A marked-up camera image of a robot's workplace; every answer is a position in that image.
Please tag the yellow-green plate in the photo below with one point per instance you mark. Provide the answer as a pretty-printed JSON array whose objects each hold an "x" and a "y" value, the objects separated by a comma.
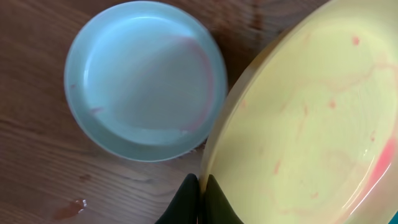
[{"x": 308, "y": 134}]

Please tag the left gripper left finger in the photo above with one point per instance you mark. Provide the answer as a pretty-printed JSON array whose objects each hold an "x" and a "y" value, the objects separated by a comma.
[{"x": 183, "y": 209}]

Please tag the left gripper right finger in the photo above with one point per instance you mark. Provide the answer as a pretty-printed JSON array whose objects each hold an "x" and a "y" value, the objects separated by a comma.
[{"x": 216, "y": 208}]

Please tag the light blue plate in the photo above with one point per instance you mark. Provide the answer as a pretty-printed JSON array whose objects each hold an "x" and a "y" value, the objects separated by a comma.
[{"x": 145, "y": 81}]

